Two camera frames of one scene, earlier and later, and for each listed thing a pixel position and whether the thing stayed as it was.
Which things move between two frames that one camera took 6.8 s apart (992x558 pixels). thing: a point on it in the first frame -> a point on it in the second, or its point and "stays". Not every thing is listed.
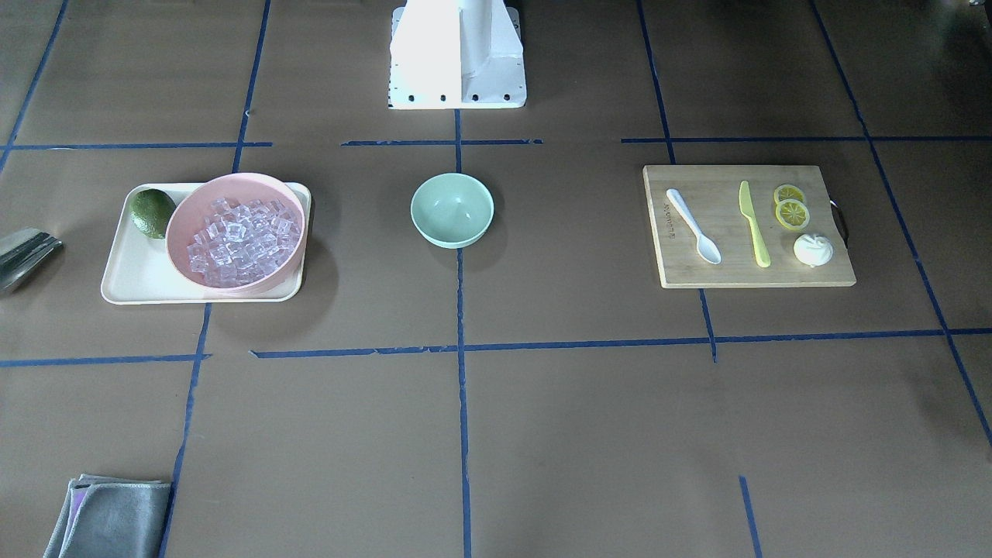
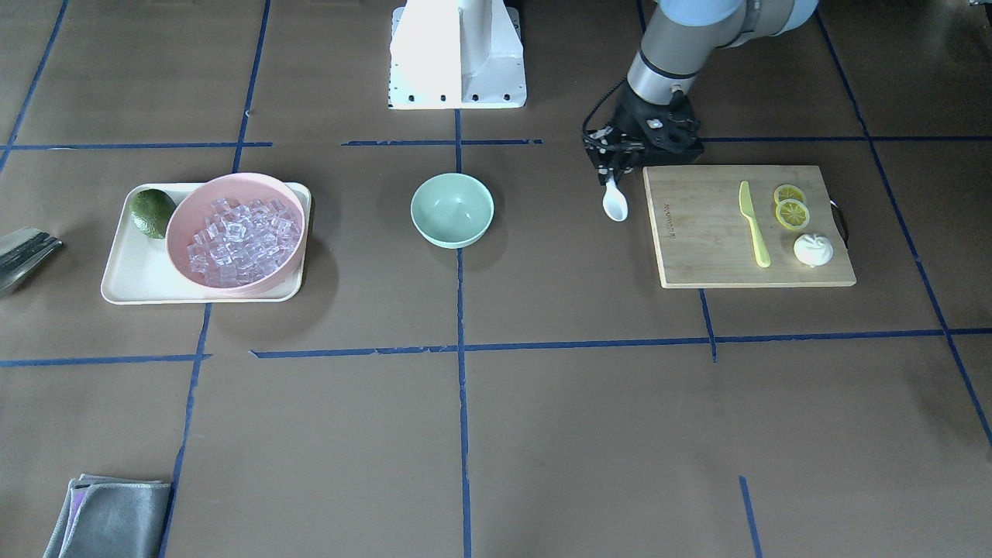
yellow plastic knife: x=747 y=208 stays
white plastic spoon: x=706 y=248 -> x=614 y=203
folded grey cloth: x=105 y=517 stays
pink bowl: x=237 y=234 stays
